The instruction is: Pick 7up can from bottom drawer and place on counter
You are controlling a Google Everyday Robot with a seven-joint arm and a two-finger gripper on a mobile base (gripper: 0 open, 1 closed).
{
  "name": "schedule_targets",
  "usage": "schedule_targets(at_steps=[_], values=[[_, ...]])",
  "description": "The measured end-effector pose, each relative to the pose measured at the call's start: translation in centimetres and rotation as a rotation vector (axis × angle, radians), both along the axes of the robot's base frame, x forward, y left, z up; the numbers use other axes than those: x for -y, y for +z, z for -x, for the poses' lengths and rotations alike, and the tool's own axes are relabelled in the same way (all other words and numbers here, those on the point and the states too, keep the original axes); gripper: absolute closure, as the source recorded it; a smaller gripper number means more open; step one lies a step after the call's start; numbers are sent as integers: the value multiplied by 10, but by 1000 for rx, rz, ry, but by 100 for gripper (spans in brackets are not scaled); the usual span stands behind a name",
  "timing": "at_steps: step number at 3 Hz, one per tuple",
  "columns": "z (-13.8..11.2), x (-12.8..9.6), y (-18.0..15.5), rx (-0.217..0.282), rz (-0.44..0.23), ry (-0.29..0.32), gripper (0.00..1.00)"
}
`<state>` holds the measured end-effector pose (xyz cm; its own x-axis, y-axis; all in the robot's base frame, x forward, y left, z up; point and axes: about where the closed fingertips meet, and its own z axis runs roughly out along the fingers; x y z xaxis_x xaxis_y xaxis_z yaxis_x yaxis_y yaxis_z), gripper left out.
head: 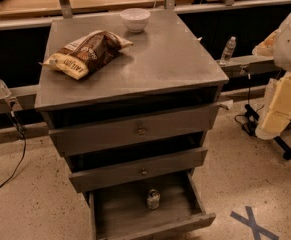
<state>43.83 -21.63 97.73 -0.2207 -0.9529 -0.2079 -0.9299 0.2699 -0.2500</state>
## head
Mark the clear water bottle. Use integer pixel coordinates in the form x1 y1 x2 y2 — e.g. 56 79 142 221
220 36 236 65

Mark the blue tape cross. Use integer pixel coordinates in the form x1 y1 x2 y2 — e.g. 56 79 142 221
230 206 279 240

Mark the black stand base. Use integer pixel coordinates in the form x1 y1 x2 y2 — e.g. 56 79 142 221
244 103 291 161

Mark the middle grey drawer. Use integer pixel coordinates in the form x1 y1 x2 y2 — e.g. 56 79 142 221
69 147 208 193

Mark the grey drawer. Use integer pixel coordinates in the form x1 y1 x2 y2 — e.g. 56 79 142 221
50 102 219 156
69 147 208 193
90 171 215 240

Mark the brown chip bag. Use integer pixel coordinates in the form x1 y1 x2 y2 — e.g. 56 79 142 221
42 30 132 80

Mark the black floor cable left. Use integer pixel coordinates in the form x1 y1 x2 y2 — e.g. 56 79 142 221
0 111 27 202

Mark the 7up soda can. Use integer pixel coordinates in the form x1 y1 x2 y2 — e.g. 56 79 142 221
146 189 160 210

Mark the white ceramic bowl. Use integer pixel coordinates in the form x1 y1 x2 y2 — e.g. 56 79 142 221
120 8 151 33

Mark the grey wooden drawer cabinet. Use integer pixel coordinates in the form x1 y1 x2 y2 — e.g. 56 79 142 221
34 9 230 240

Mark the bottom grey drawer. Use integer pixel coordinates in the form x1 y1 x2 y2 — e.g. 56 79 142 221
90 171 215 240

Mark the grey metal rail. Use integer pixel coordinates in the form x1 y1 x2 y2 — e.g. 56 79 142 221
0 55 279 119

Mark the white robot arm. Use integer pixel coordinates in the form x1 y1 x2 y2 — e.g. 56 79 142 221
255 13 291 140

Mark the top grey drawer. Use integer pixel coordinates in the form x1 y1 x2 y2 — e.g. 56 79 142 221
50 102 219 156

